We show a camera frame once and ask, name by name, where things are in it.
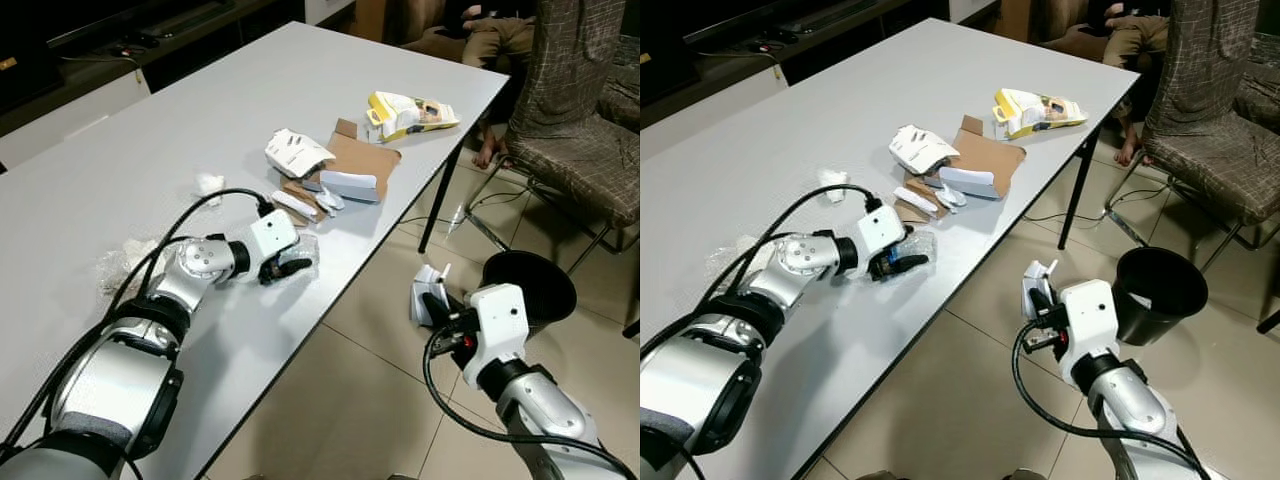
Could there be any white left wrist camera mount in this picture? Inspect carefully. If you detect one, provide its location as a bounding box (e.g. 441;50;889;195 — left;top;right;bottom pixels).
245;209;301;267
855;204;910;263

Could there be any white paper carton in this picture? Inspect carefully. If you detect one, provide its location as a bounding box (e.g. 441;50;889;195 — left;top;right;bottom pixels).
409;261;452;327
1019;257;1062;317

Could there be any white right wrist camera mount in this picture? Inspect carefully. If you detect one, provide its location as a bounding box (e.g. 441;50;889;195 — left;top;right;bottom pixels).
1059;279;1120;373
468;284;529;388

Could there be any long white paper scrap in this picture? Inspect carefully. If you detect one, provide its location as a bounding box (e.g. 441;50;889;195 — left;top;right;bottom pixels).
892;185;942;214
271;189;314;220

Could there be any black plastic rubbish bin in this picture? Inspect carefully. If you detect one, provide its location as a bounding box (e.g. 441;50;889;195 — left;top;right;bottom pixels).
480;249;579;339
1112;246;1210;347

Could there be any large crumpled clear plastic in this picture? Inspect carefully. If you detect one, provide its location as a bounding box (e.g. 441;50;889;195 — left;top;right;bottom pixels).
704;233;793;293
94;234;188;303

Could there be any black metal table leg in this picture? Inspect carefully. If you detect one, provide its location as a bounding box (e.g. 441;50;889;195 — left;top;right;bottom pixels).
417;148;467;254
1059;123;1102;252

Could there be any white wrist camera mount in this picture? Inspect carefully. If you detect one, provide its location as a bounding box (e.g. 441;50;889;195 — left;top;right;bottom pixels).
855;204;910;263
245;209;301;267
468;284;529;388
1059;279;1120;373

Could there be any thin black floor cable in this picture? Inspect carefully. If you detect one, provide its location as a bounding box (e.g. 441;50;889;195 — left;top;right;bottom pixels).
1018;193;1143;228
398;188;523;228

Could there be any brown cardboard sheet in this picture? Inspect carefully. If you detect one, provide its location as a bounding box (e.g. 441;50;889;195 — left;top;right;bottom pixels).
279;117;404;218
894;114;1029;222

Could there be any yellow white snack package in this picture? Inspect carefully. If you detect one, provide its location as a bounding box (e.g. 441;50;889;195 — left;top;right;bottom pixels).
364;89;462;144
991;87;1090;140

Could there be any seated person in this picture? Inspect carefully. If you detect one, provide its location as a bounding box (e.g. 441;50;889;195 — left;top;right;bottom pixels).
440;0;543;170
1085;0;1173;167

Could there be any brown patterned fabric chair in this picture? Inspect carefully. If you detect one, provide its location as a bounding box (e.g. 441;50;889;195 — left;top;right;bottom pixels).
468;0;641;253
1233;33;1280;133
598;33;641;133
1104;0;1280;253

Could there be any brown leather armchair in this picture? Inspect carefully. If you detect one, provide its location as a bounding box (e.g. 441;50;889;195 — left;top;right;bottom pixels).
385;0;471;63
1030;0;1113;59

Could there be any small clear plastic wrapper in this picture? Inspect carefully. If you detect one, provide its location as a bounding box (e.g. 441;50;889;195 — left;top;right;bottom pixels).
898;228;939;276
283;231;322;278

